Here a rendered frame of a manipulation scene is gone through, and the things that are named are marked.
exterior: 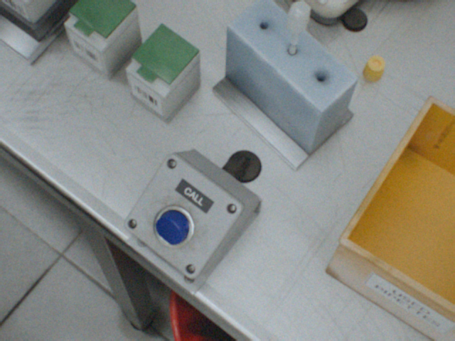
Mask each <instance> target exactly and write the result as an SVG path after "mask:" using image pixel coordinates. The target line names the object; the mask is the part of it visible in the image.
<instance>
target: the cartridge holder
mask: <svg viewBox="0 0 455 341"><path fill-rule="evenodd" d="M78 1H79V0H57V1H56V2H55V3H54V4H53V5H52V6H51V7H50V8H49V9H48V10H47V11H46V12H45V13H44V14H43V15H42V16H41V17H40V18H39V19H38V20H37V22H36V23H35V24H33V23H31V22H30V21H29V20H28V19H26V18H25V17H23V16H22V15H21V14H19V13H18V12H17V11H15V10H14V9H12V8H11V7H10V6H8V5H7V4H5V3H4V2H3V1H2V0H0V43H1V44H2V45H4V46H6V47H7V48H8V49H9V50H11V51H12V52H13V53H15V54H16V55H17V56H19V57H20V58H21V59H23V60H25V61H26V62H27V63H28V64H29V65H30V64H31V63H32V62H33V61H34V60H35V59H36V58H37V57H38V56H39V55H40V54H41V53H42V52H43V51H44V50H45V49H46V48H47V47H48V46H49V45H50V44H51V43H52V42H53V40H54V39H55V38H56V37H57V36H58V35H59V34H60V33H61V32H62V31H63V30H64V29H65V22H66V21H67V20H68V19H69V18H70V9H71V8H72V7H73V6H74V5H75V4H76V3H77V2H78Z"/></svg>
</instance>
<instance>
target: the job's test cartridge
mask: <svg viewBox="0 0 455 341"><path fill-rule="evenodd" d="M2 1H3V2H4V3H5V4H7V5H8V6H10V7H11V8H12V9H14V10H15V11H17V12H18V13H19V14H21V15H22V16H23V17H25V18H26V19H28V20H29V21H30V22H31V23H33V24H35V23H36V22H37V20H38V19H39V18H40V17H41V16H42V15H43V14H44V13H45V12H46V11H47V10H48V9H49V8H50V7H51V6H52V5H53V4H54V3H55V2H56V1H57V0H2Z"/></svg>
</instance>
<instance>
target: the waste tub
mask: <svg viewBox="0 0 455 341"><path fill-rule="evenodd" d="M338 242H339V243H340V244H339V245H338V247H337V249H336V251H335V253H334V255H333V256H332V258H331V260H330V262H329V264H328V266H327V267H326V270H325V272H326V274H328V275H329V276H331V277H333V278H334V279H335V280H337V281H339V282H341V283H342V284H343V285H345V286H347V287H349V288H350V289H351V290H353V291H355V292H356V293H358V294H360V295H361V296H362V297H364V298H366V299H368V300H369V301H370V302H372V303H374V304H375V305H377V306H378V307H380V308H382V309H383V310H385V311H386V312H388V313H389V314H391V315H393V316H395V317H396V318H397V319H399V320H401V321H402V322H404V323H405V324H407V325H408V326H410V327H411V328H413V329H415V330H416V331H418V332H420V333H421V334H423V335H424V336H426V337H428V338H429V339H430V340H432V341H455V109H454V108H452V107H450V106H449V105H447V104H445V103H443V102H441V101H440V100H438V99H437V98H435V97H433V96H429V97H428V98H427V100H426V102H425V103H424V105H423V106H422V108H421V109H420V111H419V113H418V114H417V116H416V117H415V119H414V121H413V122H412V124H411V125H410V127H409V128H408V130H407V132H406V133H405V135H404V136H403V138H402V140H401V141H400V142H399V144H398V146H397V148H396V149H395V150H394V152H393V154H392V155H391V157H390V158H389V160H388V162H387V163H386V164H385V167H384V168H383V169H382V171H381V172H380V174H379V176H378V177H377V179H376V180H375V182H374V183H373V185H372V187H371V188H370V190H369V191H368V193H367V195H366V196H365V198H364V199H363V201H362V202H361V204H360V206H359V207H358V209H357V210H356V212H355V214H354V215H353V216H352V218H351V220H350V222H349V223H348V225H347V226H346V228H345V229H344V230H343V233H342V234H341V236H340V237H339V238H338Z"/></svg>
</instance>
